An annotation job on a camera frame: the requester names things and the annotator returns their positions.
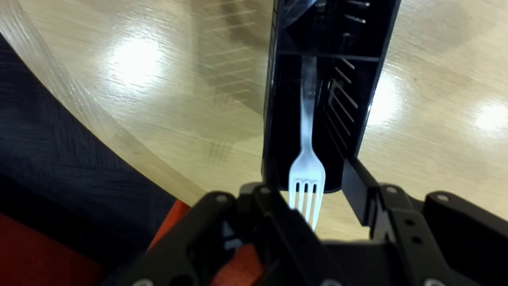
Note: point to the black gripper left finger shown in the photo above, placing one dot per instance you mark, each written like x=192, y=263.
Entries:
x=211, y=244

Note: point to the black cutlery box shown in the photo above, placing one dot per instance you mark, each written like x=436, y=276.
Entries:
x=282, y=106

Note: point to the round wooden table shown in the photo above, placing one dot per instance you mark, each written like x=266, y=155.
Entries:
x=158, y=106

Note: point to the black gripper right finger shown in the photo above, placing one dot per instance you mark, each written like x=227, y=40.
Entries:
x=433, y=239

